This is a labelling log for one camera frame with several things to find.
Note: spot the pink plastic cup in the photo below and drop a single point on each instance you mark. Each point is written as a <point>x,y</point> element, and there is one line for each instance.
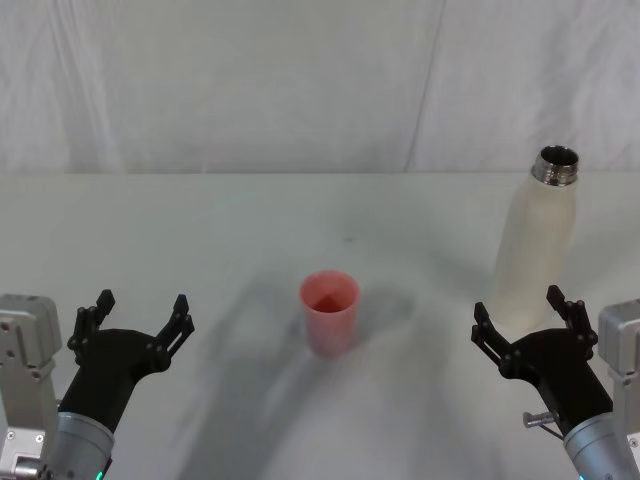
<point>327,325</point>

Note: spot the white table cloth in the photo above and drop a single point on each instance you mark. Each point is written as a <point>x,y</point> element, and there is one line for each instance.
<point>225,240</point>

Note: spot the cream vacuum bottle steel neck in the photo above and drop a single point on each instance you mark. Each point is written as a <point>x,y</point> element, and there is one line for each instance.
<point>535,240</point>

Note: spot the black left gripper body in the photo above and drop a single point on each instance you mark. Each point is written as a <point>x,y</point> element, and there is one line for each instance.
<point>107,365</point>

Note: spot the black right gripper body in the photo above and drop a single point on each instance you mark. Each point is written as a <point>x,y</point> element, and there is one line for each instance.
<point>560,370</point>

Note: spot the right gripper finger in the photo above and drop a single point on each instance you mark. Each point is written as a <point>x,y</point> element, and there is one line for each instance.
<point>487,337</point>
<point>575,320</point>

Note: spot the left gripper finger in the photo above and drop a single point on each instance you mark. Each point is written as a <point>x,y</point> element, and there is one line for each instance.
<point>175,330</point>
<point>85,325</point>

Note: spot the white curtain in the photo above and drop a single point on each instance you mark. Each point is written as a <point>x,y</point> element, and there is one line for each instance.
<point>250,85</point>

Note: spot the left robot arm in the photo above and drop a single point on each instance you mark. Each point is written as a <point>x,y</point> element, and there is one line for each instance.
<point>30,380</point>

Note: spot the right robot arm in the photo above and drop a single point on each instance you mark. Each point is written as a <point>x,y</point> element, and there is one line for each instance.
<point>617,345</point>

